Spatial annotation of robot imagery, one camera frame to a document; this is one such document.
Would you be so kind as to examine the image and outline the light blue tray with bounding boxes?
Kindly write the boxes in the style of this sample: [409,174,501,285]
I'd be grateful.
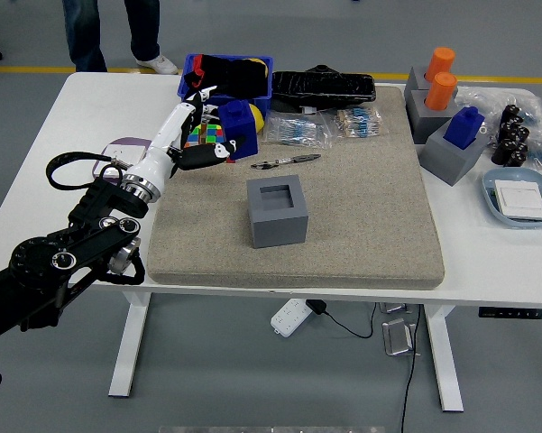
[482,168,542,230]

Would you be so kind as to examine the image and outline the metal bracket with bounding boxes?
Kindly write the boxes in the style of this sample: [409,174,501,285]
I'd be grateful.
[381,318,418,358]
[378,301,414,315]

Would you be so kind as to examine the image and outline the clear bag of resistors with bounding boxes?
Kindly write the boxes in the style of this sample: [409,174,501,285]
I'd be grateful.
[328,107,391,140]
[263,111,334,151]

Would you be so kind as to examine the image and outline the multicoloured puzzle cube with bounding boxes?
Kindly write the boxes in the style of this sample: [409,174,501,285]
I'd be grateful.
[182,124,205,150]
[204,122,229,164]

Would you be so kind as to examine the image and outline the black table control panel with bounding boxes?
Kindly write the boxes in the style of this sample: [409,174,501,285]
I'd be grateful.
[478,307,542,319]

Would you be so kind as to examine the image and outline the purple plate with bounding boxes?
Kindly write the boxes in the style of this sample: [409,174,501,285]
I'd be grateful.
[92,137,154,181]

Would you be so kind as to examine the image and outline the white switch panel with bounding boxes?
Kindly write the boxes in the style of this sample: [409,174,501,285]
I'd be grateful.
[494,180,542,221]

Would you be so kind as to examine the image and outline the white table leg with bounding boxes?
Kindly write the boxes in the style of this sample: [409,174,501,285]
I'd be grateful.
[423,305,465,412]
[107,291,153,398]

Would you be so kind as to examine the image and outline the orange cylinder seal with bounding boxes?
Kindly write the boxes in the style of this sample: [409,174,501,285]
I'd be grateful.
[425,46,457,83]
[425,71,459,112]

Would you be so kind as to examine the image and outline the white wall socket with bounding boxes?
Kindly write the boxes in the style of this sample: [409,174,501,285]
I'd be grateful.
[99,143,153,175]

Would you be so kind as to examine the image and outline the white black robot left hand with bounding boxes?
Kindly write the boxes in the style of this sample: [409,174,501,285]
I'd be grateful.
[124,85,247,193]

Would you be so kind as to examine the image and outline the blue plastic bin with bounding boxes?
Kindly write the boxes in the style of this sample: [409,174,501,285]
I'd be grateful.
[177,53,275,119]

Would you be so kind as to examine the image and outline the person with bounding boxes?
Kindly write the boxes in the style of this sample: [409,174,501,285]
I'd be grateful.
[61,0,180,76]

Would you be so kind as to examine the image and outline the yellow item in bin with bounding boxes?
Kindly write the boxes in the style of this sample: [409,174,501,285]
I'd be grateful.
[247,57,270,78]

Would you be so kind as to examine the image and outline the black plug with cord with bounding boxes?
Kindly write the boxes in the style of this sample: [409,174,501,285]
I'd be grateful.
[305,299,378,339]

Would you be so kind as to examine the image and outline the blue square seal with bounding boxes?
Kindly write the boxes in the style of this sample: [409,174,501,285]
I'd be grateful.
[217,98,260,161]
[445,106,486,152]

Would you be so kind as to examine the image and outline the black cloth with red trim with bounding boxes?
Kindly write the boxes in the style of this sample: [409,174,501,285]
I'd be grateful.
[183,54,271,98]

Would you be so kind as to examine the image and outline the grey-brown mat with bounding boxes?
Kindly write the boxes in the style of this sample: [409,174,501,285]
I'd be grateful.
[146,85,446,291]

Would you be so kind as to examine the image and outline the black floor cable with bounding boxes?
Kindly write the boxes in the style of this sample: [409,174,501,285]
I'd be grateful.
[400,304,422,429]

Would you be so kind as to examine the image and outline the white power strip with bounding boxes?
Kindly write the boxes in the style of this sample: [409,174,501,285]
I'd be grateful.
[270,298,314,338]

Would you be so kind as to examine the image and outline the black metal hand tool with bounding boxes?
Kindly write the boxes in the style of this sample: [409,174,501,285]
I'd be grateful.
[251,153,322,170]

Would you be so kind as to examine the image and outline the yellow lemon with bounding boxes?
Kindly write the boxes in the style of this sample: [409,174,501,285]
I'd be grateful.
[250,102,266,134]

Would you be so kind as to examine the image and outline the grey cube seal holder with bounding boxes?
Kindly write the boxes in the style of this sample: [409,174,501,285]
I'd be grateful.
[409,88,462,145]
[246,174,309,249]
[419,119,491,187]
[404,66,459,98]

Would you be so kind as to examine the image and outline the black plastic tray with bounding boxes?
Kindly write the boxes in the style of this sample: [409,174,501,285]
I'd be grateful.
[271,64,378,114]

